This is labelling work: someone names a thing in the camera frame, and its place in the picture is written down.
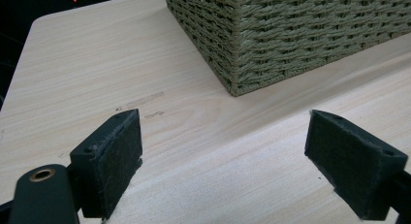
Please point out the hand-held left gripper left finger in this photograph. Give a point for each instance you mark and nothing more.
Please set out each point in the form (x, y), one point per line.
(108, 166)

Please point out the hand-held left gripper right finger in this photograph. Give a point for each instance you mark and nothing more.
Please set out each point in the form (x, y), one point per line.
(352, 162)

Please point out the green woven basket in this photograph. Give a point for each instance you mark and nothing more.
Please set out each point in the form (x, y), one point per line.
(290, 33)

